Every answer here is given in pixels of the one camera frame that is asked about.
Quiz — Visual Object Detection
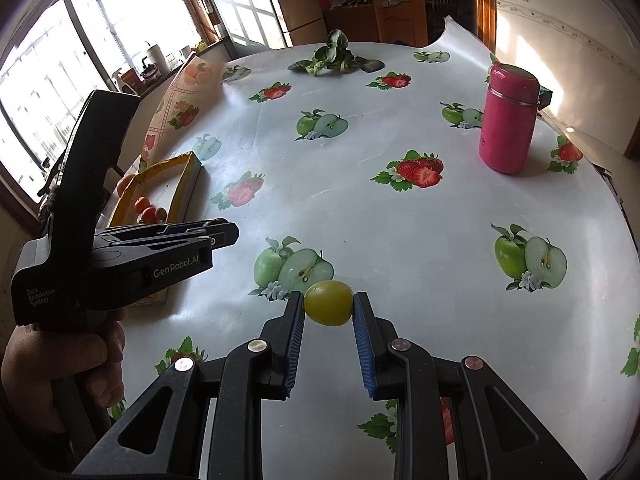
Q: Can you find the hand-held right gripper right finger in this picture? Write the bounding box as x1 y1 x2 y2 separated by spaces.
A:
352 291 588 480

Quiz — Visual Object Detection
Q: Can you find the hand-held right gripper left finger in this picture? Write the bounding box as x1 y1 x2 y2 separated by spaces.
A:
72 291 306 480

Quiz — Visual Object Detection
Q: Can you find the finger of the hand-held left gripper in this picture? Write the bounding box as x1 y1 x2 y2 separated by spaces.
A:
107 222 240 252
97 217 228 237

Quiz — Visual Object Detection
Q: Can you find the yellow-rimmed white cardboard box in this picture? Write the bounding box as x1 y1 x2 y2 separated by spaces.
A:
107 151 205 307

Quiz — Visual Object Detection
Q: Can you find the yellow-green grape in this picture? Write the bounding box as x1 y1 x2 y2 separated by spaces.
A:
304 280 354 327

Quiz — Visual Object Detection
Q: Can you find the person's left hand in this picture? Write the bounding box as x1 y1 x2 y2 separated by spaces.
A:
0 307 127 426

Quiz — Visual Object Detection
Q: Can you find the fruit-printed tablecloth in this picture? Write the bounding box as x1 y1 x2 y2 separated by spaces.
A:
107 15 640 480

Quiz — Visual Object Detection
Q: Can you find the green bok choy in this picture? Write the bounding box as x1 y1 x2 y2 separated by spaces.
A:
287 29 386 77

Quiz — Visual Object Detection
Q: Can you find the pink thermos bottle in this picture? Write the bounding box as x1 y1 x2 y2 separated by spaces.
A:
478 62 542 175

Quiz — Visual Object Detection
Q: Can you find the wooden door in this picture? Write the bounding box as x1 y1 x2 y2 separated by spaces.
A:
367 0 431 46

